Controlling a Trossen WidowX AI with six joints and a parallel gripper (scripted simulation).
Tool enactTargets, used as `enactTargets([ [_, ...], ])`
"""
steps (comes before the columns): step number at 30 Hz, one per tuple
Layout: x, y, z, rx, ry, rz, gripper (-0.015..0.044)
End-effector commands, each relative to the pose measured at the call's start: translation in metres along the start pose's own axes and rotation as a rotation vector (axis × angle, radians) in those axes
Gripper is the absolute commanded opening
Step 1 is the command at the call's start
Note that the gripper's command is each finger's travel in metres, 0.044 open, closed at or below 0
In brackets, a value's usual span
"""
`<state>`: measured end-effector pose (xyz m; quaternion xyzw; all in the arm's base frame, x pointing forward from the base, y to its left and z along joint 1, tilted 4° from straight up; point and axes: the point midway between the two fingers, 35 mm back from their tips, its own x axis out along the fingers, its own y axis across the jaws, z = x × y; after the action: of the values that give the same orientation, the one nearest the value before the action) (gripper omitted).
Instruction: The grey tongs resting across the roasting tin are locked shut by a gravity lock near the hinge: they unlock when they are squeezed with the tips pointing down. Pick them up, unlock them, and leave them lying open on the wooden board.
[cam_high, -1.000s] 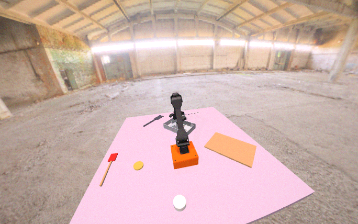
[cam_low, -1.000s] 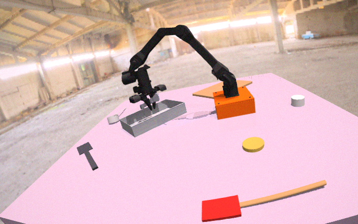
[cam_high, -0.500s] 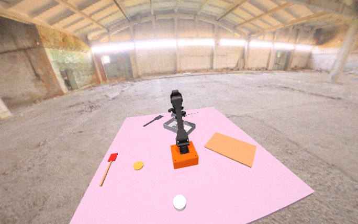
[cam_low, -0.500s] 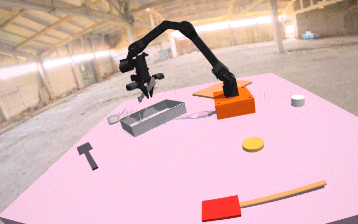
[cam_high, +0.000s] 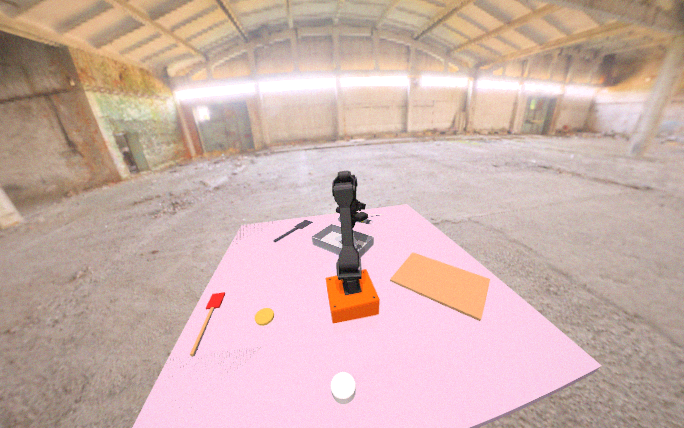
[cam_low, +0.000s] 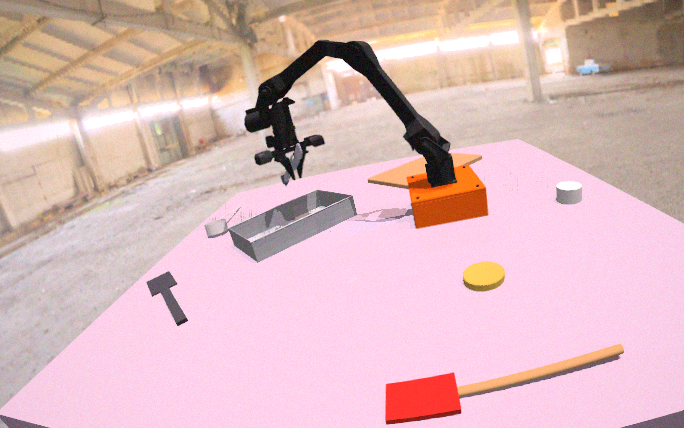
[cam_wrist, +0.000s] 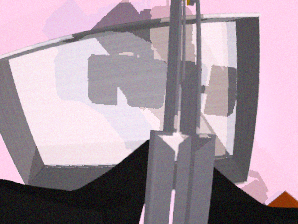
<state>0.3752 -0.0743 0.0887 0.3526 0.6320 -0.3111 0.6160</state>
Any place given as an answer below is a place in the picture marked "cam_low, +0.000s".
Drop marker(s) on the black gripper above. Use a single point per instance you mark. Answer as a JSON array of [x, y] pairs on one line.
[[285, 136]]

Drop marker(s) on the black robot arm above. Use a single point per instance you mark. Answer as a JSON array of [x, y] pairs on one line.
[[359, 55]]

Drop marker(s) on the yellow flat disc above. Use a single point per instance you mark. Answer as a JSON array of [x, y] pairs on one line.
[[483, 276]]

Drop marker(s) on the grey saucepan with long handle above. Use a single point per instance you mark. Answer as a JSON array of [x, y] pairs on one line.
[[216, 227]]

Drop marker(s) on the red spatula with tan handle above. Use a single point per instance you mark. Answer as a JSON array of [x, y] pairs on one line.
[[438, 396]]

